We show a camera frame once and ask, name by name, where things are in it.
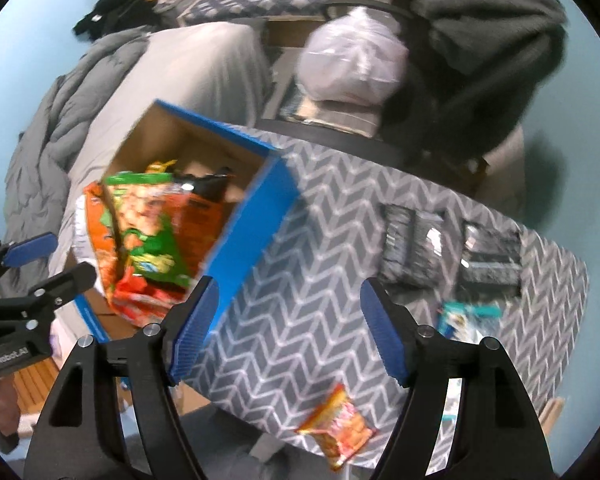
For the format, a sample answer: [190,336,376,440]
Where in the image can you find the long yellow snack packet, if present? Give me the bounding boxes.
[145,159,176,174]

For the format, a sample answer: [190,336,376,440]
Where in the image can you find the black clothes pile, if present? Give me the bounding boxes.
[72,0,161,41]

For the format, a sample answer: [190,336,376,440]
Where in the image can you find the green peanut snack bag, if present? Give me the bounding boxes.
[105,171,192,289]

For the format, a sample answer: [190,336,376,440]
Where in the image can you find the dark grey hanging clothes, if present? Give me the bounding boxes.
[379,0,567,162]

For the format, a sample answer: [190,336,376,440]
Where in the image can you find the grey quilt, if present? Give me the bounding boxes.
[4,27,149,242]

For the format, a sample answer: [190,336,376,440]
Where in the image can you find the blue cardboard box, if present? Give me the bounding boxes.
[71,101,299,341]

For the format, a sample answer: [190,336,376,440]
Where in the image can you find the large black snack packet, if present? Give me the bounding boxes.
[456,221,522,304]

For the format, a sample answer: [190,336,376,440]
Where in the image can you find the white plastic bag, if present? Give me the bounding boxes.
[296,6,408,106]

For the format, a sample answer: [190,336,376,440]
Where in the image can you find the red-orange chips bag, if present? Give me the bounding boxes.
[109,176,226,327]

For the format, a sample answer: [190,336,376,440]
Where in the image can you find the large orange chips bag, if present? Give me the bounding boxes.
[72,181,119,302]

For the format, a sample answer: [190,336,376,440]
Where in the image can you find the bed with grey sheet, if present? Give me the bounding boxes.
[47,22,273,274]

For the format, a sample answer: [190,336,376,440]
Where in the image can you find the black office chair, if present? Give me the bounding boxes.
[256,0,488,196]

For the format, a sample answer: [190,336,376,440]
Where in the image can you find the person's left hand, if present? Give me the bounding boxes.
[0,376,21,437]

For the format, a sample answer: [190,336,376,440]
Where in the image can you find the small orange fries snack packet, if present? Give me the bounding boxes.
[296,384,377,471]

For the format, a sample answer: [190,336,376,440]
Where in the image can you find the teal seaweed snack packet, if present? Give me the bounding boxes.
[437,301,502,422]

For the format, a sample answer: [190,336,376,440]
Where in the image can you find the checkered bench cushion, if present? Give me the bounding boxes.
[176,0,327,26]

